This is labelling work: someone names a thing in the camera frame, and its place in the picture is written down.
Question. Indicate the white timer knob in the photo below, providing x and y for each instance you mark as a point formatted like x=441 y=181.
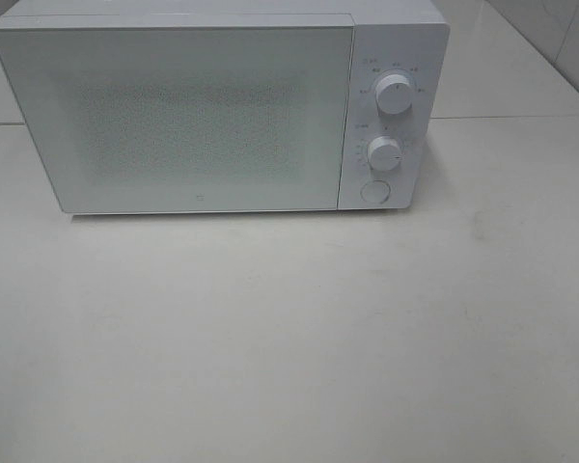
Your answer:
x=384 y=154

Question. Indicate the white microwave door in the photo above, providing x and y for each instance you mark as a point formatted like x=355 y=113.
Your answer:
x=156 y=121

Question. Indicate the upper white power knob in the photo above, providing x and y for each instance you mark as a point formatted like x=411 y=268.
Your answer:
x=394 y=92

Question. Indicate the white microwave oven body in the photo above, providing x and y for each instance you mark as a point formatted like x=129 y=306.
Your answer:
x=386 y=35

